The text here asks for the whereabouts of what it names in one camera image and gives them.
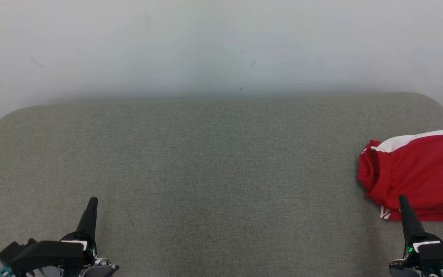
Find red shorts white stripes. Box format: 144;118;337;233
358;130;443;222

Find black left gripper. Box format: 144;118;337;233
8;197;99;275

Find red basketball jersey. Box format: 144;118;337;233
379;206;443;223

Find grey fabric sofa seat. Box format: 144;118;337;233
0;92;443;277

